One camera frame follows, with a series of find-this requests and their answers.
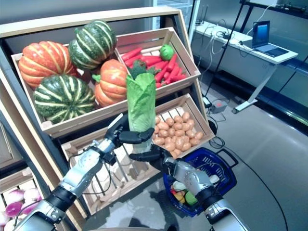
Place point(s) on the brown toy potato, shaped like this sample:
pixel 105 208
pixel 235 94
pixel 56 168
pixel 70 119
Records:
pixel 178 119
pixel 199 135
pixel 157 119
pixel 186 116
pixel 185 146
pixel 170 122
pixel 175 153
pixel 194 141
pixel 163 125

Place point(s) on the broccoli with leaves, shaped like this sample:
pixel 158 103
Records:
pixel 137 67

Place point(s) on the yellow toy pepper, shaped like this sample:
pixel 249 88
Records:
pixel 179 197

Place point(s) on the red toy vegetable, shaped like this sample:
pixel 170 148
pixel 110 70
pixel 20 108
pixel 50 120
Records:
pixel 173 191

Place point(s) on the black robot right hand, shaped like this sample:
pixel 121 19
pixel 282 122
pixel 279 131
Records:
pixel 157 158

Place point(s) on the black robot right foot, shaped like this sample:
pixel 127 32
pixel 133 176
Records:
pixel 172 228

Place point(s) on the wide wooden slat crate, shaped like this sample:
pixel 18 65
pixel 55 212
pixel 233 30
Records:
pixel 113 113

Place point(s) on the black tripod stand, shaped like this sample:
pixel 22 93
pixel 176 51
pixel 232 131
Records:
pixel 225 48

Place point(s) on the open grey laptop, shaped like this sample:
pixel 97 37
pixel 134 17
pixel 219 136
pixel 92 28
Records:
pixel 261 33

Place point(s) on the black round floor base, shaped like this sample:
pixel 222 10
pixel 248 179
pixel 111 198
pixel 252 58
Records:
pixel 213 127

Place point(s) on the grey box with red button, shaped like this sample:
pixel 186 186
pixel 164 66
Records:
pixel 217 107

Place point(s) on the large orange pumpkin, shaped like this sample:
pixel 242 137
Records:
pixel 45 63

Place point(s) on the red toy carrot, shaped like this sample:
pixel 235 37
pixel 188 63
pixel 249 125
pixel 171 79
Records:
pixel 179 77
pixel 151 58
pixel 133 60
pixel 172 63
pixel 161 73
pixel 132 54
pixel 174 73

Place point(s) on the black antenna router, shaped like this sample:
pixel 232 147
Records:
pixel 206 14

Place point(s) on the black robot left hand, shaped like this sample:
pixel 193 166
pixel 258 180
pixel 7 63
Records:
pixel 131 137

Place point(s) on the small orange pumpkin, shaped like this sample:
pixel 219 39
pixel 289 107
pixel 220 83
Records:
pixel 111 83

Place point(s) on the white desk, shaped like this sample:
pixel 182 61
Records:
pixel 240 65

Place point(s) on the black power adapter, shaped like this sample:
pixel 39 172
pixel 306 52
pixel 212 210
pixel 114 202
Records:
pixel 207 102

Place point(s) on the wooden display shelf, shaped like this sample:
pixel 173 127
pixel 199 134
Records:
pixel 96 20

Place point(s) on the blue plastic shopping basket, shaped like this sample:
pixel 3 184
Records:
pixel 223 178

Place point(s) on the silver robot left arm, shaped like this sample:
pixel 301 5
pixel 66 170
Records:
pixel 79 168

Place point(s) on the green striped pumpkin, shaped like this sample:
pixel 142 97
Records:
pixel 63 98
pixel 92 44

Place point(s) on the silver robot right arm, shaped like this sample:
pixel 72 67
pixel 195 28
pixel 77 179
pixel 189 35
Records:
pixel 192 175

